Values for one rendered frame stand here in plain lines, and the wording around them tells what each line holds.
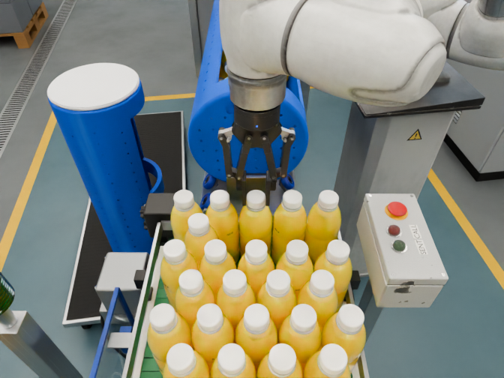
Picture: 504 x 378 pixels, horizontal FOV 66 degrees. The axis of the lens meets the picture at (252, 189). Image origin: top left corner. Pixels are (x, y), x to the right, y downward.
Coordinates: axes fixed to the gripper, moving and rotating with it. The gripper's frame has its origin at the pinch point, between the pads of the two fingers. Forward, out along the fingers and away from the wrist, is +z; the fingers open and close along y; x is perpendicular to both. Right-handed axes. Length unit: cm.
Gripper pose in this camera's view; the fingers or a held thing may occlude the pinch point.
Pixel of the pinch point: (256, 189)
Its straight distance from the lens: 75.6
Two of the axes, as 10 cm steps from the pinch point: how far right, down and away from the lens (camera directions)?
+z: 0.0, 7.1, 7.1
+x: -0.1, 7.1, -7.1
